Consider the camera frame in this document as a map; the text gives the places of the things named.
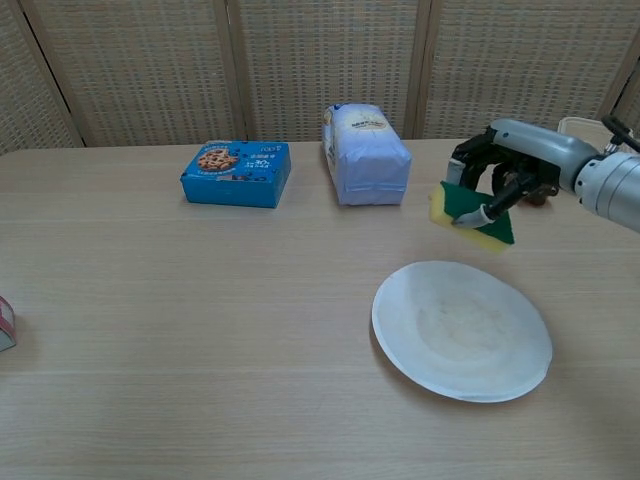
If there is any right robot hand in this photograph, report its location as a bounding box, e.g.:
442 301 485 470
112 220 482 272
446 118 600 230

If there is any pink floral box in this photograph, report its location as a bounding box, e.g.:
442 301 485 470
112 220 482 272
0 294 19 352

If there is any beige plastic food container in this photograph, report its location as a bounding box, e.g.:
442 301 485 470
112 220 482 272
557 116 616 149

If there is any woven folding screen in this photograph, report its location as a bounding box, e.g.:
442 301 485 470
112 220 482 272
0 0 640 156

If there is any blue cookie box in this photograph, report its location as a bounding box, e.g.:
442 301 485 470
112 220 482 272
180 140 293 210

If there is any white flour bag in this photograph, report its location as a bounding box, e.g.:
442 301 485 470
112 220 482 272
321 102 414 207

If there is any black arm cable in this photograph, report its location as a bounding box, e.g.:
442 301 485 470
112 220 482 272
601 115 640 154

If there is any yellow green sponge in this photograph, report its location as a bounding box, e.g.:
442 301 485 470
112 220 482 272
428 180 517 259

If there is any small cola bottle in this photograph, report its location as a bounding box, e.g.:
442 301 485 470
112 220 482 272
504 169 560 208

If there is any white paper plate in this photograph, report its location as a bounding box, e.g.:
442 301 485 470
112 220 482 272
370 259 554 403

